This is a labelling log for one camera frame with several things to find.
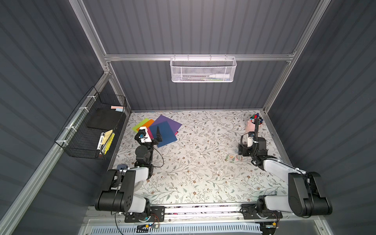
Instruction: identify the blue paper sheet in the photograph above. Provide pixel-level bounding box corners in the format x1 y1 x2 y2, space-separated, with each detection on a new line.
149 121 177 147

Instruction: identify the magenta paper sheet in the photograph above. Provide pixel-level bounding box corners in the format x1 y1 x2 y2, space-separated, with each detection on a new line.
147 127 153 140

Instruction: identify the orange paper sheet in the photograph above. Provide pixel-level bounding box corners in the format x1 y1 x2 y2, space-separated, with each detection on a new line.
135 118 154 132

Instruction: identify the purple paper sheet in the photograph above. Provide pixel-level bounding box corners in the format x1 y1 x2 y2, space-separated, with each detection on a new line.
151 115 182 135

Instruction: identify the lime green paper sheet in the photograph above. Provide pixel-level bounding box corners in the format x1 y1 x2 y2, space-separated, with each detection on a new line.
132 118 149 133

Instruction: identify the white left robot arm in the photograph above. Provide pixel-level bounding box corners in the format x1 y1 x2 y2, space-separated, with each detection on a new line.
95 127 163 217

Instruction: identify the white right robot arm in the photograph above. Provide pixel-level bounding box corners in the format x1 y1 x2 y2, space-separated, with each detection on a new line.
238 114 333 218

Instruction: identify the pink pen cup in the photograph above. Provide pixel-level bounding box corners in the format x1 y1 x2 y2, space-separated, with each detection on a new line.
245 113 263 133

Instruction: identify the blue tape dispenser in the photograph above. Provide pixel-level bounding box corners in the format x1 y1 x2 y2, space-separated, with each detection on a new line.
117 164 128 171

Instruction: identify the white tape roll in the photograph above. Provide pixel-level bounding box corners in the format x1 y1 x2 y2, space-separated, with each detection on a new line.
134 180 144 192

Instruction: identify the black wire wall basket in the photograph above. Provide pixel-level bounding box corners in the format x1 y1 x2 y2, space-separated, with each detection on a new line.
55 87 127 160

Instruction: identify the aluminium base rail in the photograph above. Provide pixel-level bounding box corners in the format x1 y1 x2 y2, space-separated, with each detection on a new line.
123 202 284 224

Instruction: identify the white mesh wall basket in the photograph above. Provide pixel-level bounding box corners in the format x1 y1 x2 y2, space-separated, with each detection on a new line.
170 56 237 83

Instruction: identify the aluminium frame post left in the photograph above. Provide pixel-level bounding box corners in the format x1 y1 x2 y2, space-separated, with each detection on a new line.
68 0 112 74

